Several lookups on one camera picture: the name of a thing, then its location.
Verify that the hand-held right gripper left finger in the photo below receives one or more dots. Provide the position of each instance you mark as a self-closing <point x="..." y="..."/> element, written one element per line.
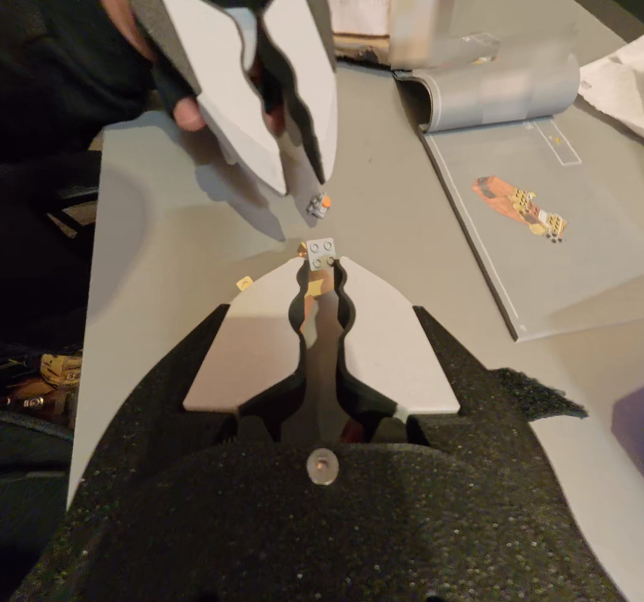
<point x="246" y="355"/>

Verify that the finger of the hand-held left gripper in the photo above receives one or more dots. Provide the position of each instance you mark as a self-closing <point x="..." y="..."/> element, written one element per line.
<point x="312" y="74"/>
<point x="226" y="89"/>

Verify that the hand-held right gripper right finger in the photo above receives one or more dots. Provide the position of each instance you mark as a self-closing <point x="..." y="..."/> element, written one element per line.
<point x="397" y="355"/>

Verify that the small dark grey brick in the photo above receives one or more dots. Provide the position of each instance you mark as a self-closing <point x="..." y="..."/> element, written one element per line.
<point x="316" y="208"/>

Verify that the torn white paper bag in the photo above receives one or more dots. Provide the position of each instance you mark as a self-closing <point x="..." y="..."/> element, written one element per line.
<point x="619" y="94"/>

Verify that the orange tan brick model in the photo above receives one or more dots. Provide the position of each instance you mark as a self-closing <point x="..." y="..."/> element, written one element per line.
<point x="318" y="285"/>

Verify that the small pale grey brick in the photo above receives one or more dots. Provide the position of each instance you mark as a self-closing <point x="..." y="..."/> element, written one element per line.
<point x="322" y="250"/>

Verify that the grey instruction booklet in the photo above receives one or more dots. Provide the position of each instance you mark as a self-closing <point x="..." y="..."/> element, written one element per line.
<point x="503" y="260"/>

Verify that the person's dark jacket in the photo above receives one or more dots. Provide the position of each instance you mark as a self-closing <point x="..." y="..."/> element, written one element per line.
<point x="35" y="310"/>

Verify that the brown cardboard box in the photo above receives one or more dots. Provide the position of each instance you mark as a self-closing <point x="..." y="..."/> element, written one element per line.
<point x="362" y="49"/>

